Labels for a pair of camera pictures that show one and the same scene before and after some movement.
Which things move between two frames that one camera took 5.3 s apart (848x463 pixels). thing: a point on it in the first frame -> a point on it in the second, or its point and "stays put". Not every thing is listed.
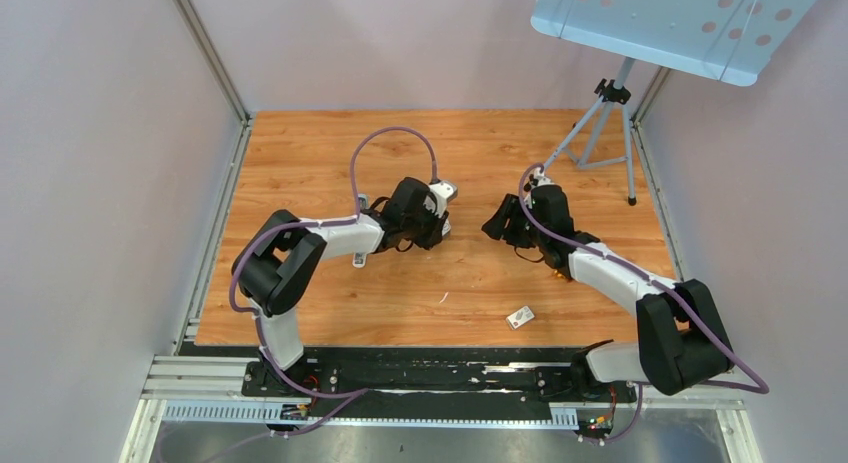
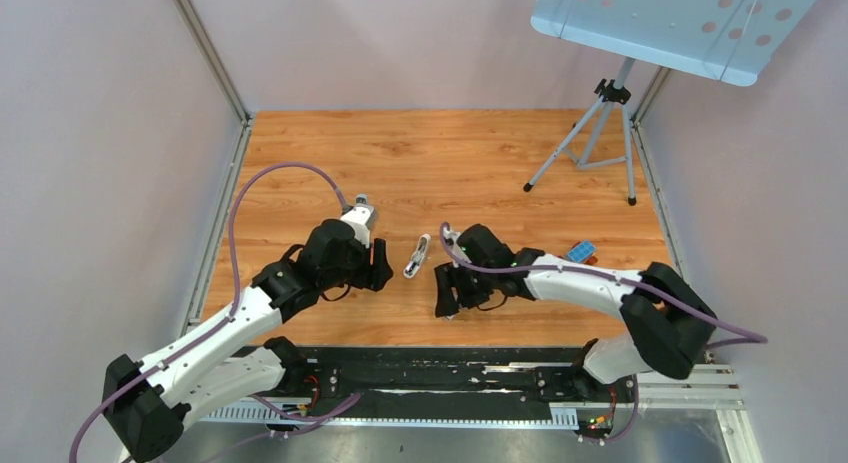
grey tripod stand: x=619 y=94 stays put
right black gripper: x=496 y=226 -> x=447 y=276
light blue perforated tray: x=725 y=31 stays put
